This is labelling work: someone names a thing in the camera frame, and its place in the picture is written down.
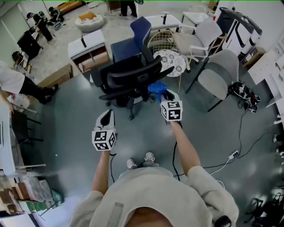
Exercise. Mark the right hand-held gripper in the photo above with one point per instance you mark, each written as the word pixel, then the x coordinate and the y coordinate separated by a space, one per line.
pixel 172 112

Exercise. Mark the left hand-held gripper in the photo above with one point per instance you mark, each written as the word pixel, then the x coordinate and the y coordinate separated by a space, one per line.
pixel 103 139

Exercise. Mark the blue cloth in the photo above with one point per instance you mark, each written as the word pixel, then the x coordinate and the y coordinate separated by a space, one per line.
pixel 156 87

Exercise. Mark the black office chair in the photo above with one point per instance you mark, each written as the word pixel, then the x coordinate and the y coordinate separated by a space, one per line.
pixel 131 77

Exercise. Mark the person's left forearm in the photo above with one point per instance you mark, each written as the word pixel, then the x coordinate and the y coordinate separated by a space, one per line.
pixel 101 174

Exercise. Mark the person's right forearm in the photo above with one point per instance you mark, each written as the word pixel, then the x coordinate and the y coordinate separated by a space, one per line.
pixel 186 148

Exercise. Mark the person's left white sneaker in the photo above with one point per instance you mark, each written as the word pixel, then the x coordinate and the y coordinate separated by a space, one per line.
pixel 131 164

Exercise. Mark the person's white sneaker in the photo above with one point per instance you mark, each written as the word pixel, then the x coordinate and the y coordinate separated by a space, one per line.
pixel 149 156
pixel 131 164

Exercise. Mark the person's right white sneaker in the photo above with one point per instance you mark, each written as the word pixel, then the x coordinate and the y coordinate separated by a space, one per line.
pixel 149 156

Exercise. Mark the round floral side table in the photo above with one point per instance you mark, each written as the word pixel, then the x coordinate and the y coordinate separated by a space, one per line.
pixel 170 58

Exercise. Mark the person's grey trousers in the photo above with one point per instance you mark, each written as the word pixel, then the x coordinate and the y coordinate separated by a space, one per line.
pixel 151 164

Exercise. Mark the person's beige sweatshirt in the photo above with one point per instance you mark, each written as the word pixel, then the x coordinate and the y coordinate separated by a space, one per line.
pixel 153 192

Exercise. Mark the teal packet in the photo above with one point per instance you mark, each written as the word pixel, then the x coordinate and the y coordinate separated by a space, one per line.
pixel 57 196

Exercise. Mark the grey chair with black legs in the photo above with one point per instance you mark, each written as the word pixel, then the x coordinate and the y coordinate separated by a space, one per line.
pixel 224 59

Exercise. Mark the navy blue plastic chair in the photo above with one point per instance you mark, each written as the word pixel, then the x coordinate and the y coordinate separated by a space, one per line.
pixel 126 48

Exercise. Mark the clear plastic wrapped bundle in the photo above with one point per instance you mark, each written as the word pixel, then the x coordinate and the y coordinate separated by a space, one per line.
pixel 37 189

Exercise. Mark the black side chair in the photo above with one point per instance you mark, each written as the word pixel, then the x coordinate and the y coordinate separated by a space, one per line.
pixel 20 126

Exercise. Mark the light grey white-framed armchair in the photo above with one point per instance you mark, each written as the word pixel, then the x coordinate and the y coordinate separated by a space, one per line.
pixel 207 28

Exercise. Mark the white plastic bag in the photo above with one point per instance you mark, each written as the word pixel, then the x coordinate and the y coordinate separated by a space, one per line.
pixel 21 100

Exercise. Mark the green printed boxes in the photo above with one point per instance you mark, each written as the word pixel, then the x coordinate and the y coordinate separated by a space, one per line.
pixel 33 206

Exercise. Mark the white shelf cabinet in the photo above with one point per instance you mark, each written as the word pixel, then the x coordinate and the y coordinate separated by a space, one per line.
pixel 259 68

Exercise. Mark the white desk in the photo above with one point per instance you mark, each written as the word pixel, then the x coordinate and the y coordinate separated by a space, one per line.
pixel 5 150

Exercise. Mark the cardboard box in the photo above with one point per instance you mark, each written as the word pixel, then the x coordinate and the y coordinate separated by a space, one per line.
pixel 213 4
pixel 254 56

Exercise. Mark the large white black machine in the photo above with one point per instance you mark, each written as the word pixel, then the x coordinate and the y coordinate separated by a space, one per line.
pixel 254 41
pixel 238 33

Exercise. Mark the stack of brown boxes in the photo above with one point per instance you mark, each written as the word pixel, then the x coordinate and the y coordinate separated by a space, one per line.
pixel 11 195

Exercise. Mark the white round pouf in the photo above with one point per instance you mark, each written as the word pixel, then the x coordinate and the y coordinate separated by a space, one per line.
pixel 88 26

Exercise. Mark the black backpack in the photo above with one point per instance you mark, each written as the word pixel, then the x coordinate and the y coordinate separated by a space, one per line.
pixel 16 55

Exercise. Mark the black cabinet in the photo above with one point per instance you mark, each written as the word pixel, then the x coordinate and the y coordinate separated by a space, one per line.
pixel 28 44

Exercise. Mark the brown wooden cabinet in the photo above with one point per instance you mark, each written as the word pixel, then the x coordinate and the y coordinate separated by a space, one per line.
pixel 113 6

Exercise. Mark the orange cushion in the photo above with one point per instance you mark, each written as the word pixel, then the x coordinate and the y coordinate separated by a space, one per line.
pixel 87 16

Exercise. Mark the orange long bench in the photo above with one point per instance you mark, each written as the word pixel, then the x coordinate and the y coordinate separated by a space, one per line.
pixel 71 6

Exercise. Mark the black bags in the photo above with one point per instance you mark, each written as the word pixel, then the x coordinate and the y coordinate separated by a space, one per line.
pixel 270 210

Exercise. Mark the wooden chair frame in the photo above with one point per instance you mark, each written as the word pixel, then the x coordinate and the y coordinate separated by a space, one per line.
pixel 218 44

